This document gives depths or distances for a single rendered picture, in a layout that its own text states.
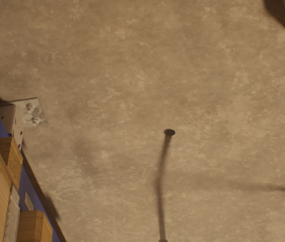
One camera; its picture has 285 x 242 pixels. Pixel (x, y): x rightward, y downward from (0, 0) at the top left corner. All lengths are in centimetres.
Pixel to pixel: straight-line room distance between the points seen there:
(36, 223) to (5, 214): 32
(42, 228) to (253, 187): 77
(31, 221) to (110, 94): 42
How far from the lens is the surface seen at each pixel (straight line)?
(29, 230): 190
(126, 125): 206
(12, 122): 198
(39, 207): 211
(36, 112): 204
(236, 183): 230
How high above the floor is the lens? 142
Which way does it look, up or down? 44 degrees down
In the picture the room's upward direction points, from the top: 180 degrees clockwise
